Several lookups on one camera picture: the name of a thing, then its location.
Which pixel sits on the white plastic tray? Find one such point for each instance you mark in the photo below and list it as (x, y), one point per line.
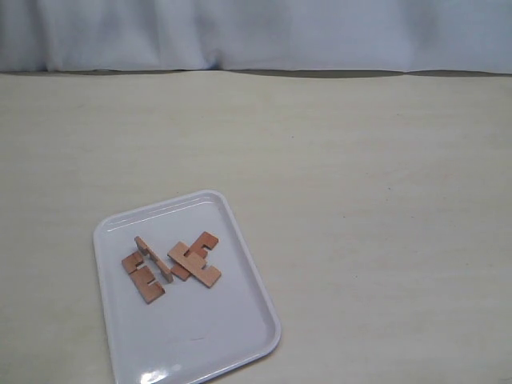
(192, 333)

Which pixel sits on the white backdrop cloth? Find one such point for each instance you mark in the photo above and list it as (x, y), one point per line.
(402, 36)

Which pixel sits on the wooden notched piece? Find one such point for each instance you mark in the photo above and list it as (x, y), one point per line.
(193, 264)
(202, 245)
(145, 250)
(142, 277)

